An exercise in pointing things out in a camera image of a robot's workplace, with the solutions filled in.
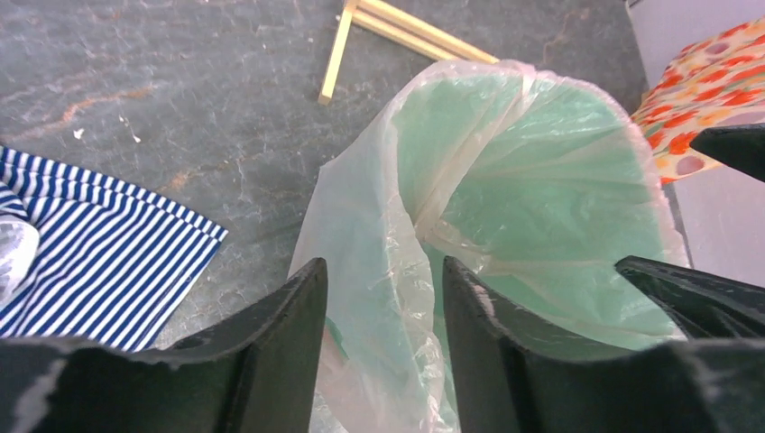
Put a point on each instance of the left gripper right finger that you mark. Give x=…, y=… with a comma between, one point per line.
x=515, y=371

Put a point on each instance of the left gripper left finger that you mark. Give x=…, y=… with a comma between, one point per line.
x=255, y=371

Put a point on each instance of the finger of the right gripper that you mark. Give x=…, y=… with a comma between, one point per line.
x=740, y=147
x=703, y=305

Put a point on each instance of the green plastic trash bin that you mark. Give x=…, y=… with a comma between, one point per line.
x=538, y=197

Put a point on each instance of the pink translucent trash bag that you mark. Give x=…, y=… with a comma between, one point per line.
x=478, y=209

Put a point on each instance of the floral orange hanging bag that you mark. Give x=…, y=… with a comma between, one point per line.
x=711, y=83

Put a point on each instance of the blue white striped cloth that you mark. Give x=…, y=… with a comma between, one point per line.
x=114, y=260

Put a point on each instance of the wooden clothes rack frame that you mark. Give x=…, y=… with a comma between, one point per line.
x=395, y=25

